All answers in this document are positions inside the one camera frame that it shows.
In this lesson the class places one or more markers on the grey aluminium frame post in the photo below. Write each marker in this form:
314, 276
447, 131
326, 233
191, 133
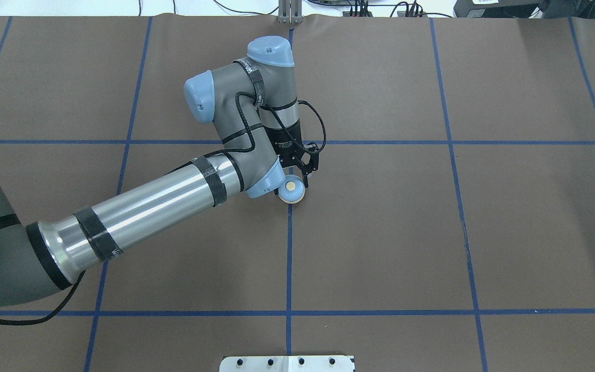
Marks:
290, 12

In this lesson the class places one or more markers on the black cable hub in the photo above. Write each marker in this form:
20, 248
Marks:
391, 9

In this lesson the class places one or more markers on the black box top right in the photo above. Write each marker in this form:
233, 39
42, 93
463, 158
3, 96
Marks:
524, 9

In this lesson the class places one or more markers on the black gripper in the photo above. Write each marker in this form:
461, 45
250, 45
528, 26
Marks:
287, 140

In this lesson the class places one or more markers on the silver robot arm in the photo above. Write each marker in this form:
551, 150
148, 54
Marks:
253, 105

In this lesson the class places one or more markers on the white metal mount plate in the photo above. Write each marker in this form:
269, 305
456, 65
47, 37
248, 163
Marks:
288, 363

